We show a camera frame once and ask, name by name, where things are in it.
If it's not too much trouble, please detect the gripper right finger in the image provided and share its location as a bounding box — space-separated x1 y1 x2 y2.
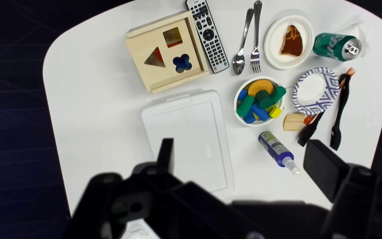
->
303 139 382 239

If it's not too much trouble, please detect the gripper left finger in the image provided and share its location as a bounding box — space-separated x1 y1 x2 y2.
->
63 138 265 239

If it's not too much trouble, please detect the plain wooden block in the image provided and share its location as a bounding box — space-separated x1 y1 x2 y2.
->
283 113 308 132

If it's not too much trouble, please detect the blue patterned paper plate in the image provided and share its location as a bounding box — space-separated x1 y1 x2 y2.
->
292 67 340 116

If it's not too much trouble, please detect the green cylinder block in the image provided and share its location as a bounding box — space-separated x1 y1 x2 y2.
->
236 95 255 118
270 86 287 104
255 90 275 109

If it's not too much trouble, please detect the orange round block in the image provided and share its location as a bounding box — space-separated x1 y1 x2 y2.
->
248 79 275 97

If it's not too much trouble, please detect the white paper plate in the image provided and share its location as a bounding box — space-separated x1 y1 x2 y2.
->
264 15 315 70

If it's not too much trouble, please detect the white plastic container lid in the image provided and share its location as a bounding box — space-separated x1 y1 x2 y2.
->
140 89 235 195

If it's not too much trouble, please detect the short black plastic utensil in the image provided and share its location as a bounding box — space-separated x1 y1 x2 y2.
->
297 111 326 147

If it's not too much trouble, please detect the long black plastic utensil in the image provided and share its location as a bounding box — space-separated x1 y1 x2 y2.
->
330 68 356 151

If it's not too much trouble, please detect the blue spray bottle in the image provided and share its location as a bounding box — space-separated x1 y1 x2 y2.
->
258 131 301 175

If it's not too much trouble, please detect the white bowl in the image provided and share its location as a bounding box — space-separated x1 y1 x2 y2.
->
233 76 285 127

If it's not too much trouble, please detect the green soda can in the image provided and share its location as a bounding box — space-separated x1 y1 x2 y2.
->
312 32 362 62

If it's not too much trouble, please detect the wooden shape sorter box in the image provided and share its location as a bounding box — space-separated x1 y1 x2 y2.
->
126 11 211 94

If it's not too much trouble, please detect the metal spoon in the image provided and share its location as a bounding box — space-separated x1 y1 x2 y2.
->
232 9 255 75

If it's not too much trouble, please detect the clear plastic wrapper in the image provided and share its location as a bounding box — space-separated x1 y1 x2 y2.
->
339 19 371 55

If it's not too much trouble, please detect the brown toy steak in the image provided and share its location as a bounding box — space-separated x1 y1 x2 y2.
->
280 25 304 57

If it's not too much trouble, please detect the grey remote control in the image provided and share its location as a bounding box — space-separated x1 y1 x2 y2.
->
186 0 230 74

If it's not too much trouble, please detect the metal fork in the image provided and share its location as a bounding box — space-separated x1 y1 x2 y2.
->
250 0 263 74

